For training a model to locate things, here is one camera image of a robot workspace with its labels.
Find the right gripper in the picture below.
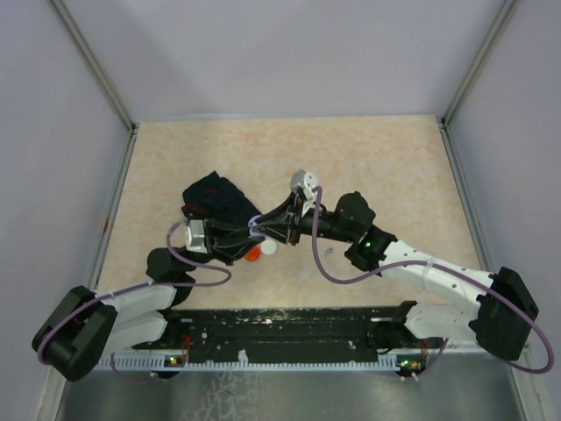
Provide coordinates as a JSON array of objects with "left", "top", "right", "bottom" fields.
[{"left": 253, "top": 191, "right": 356, "bottom": 246}]

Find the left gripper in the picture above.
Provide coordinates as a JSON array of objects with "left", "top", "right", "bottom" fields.
[{"left": 183, "top": 218, "right": 266, "bottom": 273}]

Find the orange charging case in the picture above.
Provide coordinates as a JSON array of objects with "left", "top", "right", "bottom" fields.
[{"left": 245, "top": 246, "right": 261, "bottom": 261}]

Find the purple charging case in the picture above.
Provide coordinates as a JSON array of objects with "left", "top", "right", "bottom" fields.
[{"left": 247, "top": 215, "right": 265, "bottom": 238}]

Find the white charging case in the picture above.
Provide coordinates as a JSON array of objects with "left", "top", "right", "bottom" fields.
[{"left": 259, "top": 239, "right": 278, "bottom": 256}]

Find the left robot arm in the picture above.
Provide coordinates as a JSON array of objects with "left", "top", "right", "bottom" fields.
[{"left": 32, "top": 214, "right": 265, "bottom": 382}]

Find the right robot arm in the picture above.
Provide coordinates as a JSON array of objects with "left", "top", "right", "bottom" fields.
[{"left": 248, "top": 192, "right": 539, "bottom": 361}]

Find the dark navy cloth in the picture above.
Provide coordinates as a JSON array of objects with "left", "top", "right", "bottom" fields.
[{"left": 181, "top": 171, "right": 261, "bottom": 226}]

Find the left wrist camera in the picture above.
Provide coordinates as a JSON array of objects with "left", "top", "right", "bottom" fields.
[{"left": 185, "top": 219, "right": 208, "bottom": 253}]

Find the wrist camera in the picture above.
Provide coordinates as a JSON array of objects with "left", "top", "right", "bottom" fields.
[
  {"left": 289, "top": 169, "right": 318, "bottom": 201},
  {"left": 185, "top": 219, "right": 208, "bottom": 253}
]

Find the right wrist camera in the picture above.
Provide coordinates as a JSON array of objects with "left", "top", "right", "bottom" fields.
[{"left": 289, "top": 169, "right": 318, "bottom": 201}]

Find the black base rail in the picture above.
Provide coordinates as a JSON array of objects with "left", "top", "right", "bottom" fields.
[{"left": 125, "top": 302, "right": 446, "bottom": 363}]

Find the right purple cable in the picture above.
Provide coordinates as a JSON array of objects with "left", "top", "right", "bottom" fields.
[{"left": 310, "top": 186, "right": 556, "bottom": 382}]

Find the purple cable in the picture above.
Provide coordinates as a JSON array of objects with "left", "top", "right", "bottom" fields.
[
  {"left": 37, "top": 221, "right": 232, "bottom": 387},
  {"left": 310, "top": 186, "right": 556, "bottom": 382}
]

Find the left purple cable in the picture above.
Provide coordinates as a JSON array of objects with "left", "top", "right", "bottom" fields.
[{"left": 37, "top": 221, "right": 232, "bottom": 387}]

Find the white cable duct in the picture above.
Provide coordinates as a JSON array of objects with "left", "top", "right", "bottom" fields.
[{"left": 94, "top": 350, "right": 401, "bottom": 372}]

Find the left aluminium frame post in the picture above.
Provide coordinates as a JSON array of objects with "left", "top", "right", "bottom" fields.
[{"left": 46, "top": 0, "right": 137, "bottom": 132}]

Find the aluminium frame post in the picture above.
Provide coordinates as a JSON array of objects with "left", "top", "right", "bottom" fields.
[
  {"left": 440, "top": 0, "right": 519, "bottom": 130},
  {"left": 46, "top": 0, "right": 137, "bottom": 132}
]

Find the right aluminium frame post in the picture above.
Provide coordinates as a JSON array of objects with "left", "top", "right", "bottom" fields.
[{"left": 440, "top": 0, "right": 519, "bottom": 130}]

